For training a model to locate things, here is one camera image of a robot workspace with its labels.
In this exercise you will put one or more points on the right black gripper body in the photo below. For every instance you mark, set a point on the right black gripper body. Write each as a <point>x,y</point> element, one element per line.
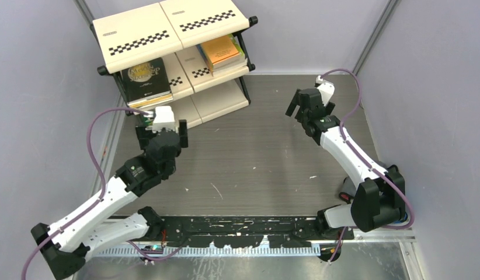
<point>329,108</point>

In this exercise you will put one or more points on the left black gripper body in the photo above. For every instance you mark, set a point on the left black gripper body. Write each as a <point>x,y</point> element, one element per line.
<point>171,165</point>

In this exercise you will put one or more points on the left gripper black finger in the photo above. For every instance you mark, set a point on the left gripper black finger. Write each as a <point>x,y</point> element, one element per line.
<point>142,136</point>
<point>183,133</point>

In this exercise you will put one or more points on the dark green spine book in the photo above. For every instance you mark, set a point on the dark green spine book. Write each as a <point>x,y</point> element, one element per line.
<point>147,119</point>

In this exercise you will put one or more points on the yellow book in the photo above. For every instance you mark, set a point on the yellow book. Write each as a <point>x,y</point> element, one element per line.
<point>146,104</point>

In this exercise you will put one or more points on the black Moon Sixpence book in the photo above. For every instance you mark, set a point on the black Moon Sixpence book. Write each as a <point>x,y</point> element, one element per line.
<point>145,82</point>

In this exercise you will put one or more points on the light green spine book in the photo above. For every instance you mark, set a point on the light green spine book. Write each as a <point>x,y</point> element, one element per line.
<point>222,54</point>

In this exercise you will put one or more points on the cream three-tier shelf rack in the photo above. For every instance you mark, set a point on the cream three-tier shelf rack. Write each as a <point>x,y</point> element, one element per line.
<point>171,30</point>

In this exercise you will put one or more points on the orange spine book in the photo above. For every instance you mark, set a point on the orange spine book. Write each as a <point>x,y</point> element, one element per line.
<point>220,51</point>

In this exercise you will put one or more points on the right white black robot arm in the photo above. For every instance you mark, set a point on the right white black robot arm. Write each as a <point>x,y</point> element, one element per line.
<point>379,192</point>

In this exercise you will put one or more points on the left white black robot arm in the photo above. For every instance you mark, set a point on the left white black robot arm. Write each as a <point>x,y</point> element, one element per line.
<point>66,245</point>

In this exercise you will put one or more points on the grey cloth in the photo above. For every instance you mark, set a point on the grey cloth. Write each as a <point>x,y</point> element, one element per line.
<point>348,185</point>

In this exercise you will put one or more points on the red black scissors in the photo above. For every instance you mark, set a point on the red black scissors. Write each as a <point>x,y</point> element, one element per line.
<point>347,198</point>

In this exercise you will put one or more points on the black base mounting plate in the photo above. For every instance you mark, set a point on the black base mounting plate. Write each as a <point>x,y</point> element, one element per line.
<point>248,236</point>

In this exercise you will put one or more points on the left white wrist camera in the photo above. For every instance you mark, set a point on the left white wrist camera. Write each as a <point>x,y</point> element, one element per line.
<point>164,119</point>

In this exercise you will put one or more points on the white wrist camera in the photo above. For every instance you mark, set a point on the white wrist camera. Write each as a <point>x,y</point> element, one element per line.
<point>325,88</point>
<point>164,119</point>

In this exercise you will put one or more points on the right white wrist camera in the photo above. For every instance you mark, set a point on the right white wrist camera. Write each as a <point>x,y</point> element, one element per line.
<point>325,88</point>

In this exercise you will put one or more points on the aluminium rail frame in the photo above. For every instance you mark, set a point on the aluminium rail frame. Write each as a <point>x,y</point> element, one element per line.
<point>380,254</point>

